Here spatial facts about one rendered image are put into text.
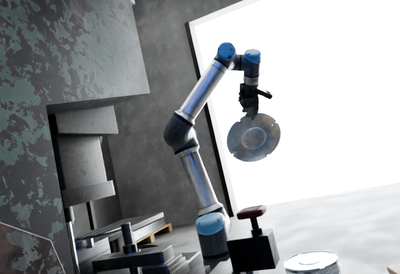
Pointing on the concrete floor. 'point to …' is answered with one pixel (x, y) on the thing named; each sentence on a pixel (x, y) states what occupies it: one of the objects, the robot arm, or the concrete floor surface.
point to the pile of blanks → (320, 270)
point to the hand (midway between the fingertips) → (253, 117)
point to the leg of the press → (43, 254)
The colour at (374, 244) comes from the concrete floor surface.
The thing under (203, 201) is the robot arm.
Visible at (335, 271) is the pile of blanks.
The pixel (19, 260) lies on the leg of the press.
